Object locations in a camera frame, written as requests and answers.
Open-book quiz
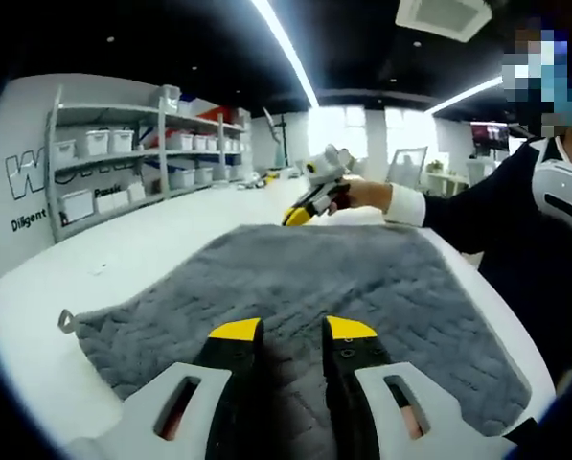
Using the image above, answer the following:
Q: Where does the white worn chest device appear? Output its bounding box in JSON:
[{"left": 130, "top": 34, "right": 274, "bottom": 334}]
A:
[{"left": 532, "top": 138, "right": 572, "bottom": 236}]

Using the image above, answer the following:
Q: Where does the long ceiling light strip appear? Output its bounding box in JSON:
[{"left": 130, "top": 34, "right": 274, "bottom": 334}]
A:
[{"left": 249, "top": 0, "right": 318, "bottom": 107}]

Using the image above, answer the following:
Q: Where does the white yellow gadget cluster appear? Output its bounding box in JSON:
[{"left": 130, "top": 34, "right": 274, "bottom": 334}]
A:
[{"left": 237, "top": 170, "right": 306, "bottom": 191}]

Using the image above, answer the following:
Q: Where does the wall television screen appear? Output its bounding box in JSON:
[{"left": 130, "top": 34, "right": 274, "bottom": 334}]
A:
[{"left": 470, "top": 122, "right": 511, "bottom": 150}]

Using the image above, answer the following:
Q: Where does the grey metal shelf unit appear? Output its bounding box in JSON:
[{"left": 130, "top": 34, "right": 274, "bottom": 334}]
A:
[{"left": 45, "top": 84, "right": 253, "bottom": 243}]

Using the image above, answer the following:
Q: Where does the person's right hand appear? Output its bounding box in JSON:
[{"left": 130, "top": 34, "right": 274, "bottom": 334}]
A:
[{"left": 328, "top": 177, "right": 395, "bottom": 216}]

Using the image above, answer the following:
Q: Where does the black tripod stand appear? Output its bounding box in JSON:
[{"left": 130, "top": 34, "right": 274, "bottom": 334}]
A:
[{"left": 262, "top": 105, "right": 291, "bottom": 169}]

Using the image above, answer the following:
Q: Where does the short ceiling light strip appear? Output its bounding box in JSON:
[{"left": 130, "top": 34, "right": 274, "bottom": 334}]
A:
[{"left": 426, "top": 74, "right": 505, "bottom": 116}]

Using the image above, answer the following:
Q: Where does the person's dark upper body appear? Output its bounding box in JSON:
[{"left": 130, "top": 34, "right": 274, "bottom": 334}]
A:
[{"left": 476, "top": 136, "right": 572, "bottom": 384}]

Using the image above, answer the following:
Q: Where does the ceiling air conditioner unit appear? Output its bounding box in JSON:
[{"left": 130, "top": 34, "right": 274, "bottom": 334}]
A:
[{"left": 394, "top": 0, "right": 493, "bottom": 43}]

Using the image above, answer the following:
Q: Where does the grey towel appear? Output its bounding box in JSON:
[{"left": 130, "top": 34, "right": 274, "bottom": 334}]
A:
[{"left": 57, "top": 223, "right": 531, "bottom": 460}]

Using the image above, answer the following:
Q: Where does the row of white storage bins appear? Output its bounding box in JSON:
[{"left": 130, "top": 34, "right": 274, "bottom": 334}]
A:
[{"left": 53, "top": 85, "right": 248, "bottom": 221}]

